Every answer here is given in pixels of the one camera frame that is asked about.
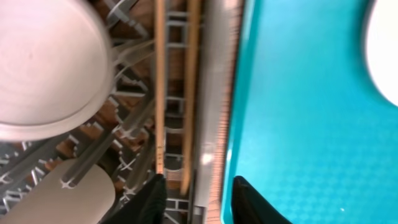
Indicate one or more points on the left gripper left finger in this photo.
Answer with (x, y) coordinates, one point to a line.
(146, 207)

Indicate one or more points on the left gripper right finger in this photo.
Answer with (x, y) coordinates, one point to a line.
(248, 206)

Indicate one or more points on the grey-green bowl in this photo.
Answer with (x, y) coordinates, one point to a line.
(52, 203)

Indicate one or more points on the pink small bowl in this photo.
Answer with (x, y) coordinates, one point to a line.
(56, 67)

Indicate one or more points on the wooden chopstick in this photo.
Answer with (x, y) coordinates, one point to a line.
(159, 83)
(191, 62)

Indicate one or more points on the large white plate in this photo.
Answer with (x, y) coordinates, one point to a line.
(380, 46)

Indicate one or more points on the grey dishwasher rack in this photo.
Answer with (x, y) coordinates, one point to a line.
(120, 136)

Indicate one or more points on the teal plastic tray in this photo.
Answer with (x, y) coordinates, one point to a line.
(308, 130)

